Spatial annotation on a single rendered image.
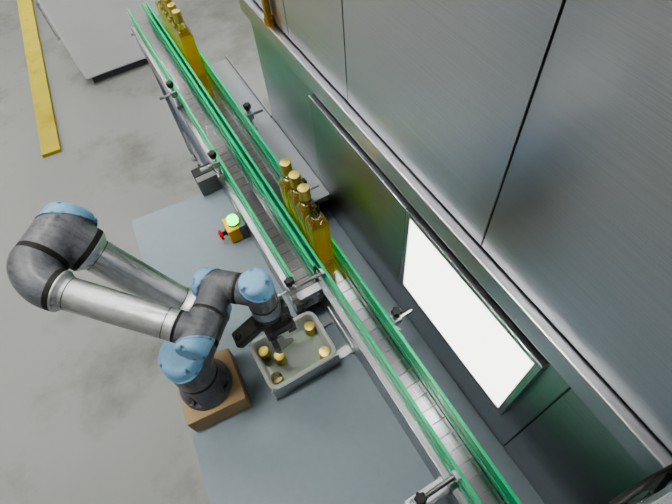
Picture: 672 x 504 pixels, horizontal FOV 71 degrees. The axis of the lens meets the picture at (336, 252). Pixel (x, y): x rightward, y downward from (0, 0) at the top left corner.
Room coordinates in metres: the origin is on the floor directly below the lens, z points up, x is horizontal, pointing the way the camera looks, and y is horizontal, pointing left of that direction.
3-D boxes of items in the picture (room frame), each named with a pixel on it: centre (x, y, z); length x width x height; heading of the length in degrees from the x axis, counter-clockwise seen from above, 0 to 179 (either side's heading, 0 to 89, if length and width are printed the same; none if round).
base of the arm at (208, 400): (0.48, 0.42, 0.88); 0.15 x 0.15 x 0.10
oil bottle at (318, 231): (0.83, 0.04, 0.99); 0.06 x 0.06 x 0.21; 23
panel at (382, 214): (0.67, -0.17, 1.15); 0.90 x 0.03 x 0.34; 24
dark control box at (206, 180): (1.32, 0.47, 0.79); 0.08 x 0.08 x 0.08; 24
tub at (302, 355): (0.55, 0.17, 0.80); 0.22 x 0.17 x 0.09; 114
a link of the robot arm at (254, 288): (0.55, 0.19, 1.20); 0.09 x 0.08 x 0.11; 71
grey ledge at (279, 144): (1.50, 0.23, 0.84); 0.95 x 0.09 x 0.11; 24
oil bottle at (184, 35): (1.88, 0.51, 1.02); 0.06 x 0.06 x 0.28; 24
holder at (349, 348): (0.56, 0.14, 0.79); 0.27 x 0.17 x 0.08; 114
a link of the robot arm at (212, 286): (0.57, 0.29, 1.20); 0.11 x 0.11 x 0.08; 71
